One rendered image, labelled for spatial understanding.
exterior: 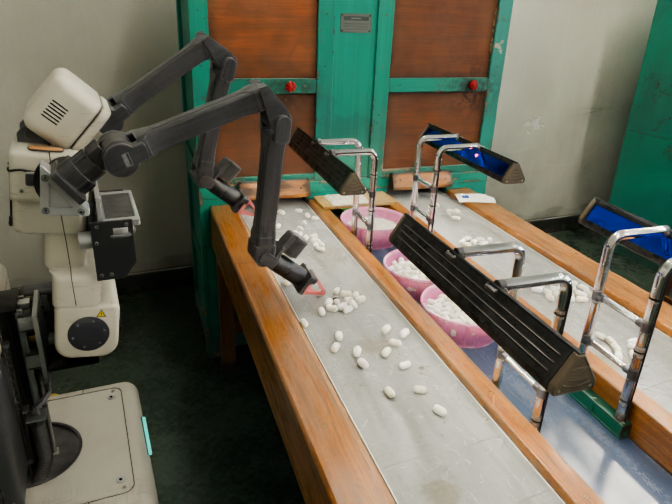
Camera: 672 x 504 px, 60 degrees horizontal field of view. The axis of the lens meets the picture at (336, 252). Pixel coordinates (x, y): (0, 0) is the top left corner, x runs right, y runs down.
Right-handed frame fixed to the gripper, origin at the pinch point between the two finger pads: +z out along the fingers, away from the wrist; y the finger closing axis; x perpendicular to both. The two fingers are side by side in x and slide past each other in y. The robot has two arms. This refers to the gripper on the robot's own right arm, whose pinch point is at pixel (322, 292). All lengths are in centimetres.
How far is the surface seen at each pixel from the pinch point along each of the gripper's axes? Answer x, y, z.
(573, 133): -153, 189, 189
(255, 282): 11.4, 10.3, -14.5
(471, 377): -14, -50, 16
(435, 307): -18.2, -14.2, 24.8
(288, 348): 10.7, -27.5, -13.7
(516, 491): -7, -82, 12
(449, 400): -7, -54, 12
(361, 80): -64, 86, 0
